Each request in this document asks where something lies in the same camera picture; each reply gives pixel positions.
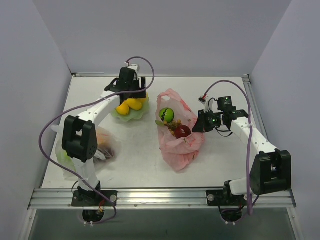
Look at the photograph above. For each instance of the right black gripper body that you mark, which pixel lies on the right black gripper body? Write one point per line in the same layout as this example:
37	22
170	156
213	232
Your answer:
203	122

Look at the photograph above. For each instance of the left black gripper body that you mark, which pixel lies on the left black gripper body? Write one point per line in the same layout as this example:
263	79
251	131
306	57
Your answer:
133	93

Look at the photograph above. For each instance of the yellow fake pear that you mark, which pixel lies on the yellow fake pear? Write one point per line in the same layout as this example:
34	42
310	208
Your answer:
124	109

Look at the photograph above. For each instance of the red fake apple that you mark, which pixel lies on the red fake apple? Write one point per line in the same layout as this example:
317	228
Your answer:
182	131

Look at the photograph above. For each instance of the brown longan bunch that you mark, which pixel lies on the brown longan bunch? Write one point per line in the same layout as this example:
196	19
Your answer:
172	126

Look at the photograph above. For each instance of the pink plastic bag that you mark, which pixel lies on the pink plastic bag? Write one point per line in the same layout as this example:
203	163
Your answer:
177	153

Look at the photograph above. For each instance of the green striped melon ball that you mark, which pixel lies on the green striped melon ball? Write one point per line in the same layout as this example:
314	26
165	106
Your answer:
166	115

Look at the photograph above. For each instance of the yellow fake lemon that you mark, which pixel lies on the yellow fake lemon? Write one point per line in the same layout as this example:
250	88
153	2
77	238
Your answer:
136	103

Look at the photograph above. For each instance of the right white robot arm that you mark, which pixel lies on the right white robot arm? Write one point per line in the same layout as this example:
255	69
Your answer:
271	169

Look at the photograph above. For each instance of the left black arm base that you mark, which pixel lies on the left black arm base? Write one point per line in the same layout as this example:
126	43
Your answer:
83	198

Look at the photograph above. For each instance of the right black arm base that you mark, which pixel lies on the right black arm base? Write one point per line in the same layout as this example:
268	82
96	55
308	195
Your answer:
230	206

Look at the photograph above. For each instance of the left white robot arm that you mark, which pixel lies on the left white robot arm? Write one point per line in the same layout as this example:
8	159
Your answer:
79	138

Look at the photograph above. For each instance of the clear bag of fruits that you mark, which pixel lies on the clear bag of fruits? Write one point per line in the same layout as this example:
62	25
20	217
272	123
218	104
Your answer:
107	149

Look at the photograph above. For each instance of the green wavy plate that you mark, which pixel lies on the green wavy plate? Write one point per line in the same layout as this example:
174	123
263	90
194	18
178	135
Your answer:
133	114

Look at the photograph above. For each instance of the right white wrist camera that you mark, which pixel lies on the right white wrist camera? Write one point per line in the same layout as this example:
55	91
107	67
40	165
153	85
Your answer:
207	102

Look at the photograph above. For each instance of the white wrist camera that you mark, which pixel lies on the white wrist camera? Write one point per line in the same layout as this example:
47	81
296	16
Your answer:
207	102
135	67

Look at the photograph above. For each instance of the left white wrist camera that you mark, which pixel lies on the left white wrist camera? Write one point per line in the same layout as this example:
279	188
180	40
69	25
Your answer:
135	67

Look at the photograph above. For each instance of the aluminium front rail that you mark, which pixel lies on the aluminium front rail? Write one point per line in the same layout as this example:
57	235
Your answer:
143	198

